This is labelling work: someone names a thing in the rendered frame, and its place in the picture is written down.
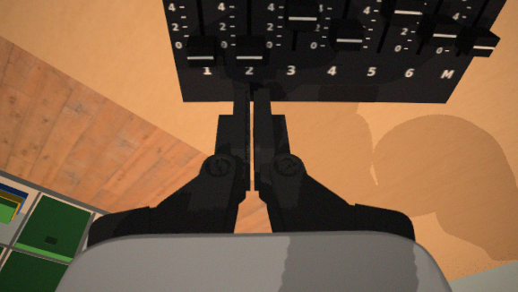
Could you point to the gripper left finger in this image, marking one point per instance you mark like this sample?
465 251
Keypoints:
208 204

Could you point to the black lighting desk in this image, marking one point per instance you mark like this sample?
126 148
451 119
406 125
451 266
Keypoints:
327 55

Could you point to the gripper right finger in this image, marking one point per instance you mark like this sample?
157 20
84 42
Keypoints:
295 201

